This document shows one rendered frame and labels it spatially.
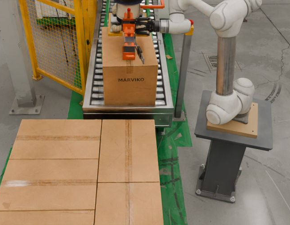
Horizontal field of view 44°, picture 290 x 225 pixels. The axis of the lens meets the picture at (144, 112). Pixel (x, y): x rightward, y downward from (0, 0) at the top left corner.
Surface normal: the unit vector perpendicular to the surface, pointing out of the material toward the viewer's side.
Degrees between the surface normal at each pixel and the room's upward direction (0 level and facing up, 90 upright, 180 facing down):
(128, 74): 90
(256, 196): 0
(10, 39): 90
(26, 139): 0
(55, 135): 0
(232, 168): 90
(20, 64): 90
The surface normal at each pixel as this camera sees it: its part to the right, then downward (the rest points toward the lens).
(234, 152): -0.24, 0.62
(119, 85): 0.10, 0.66
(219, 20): -0.71, 0.37
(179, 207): 0.04, -0.76
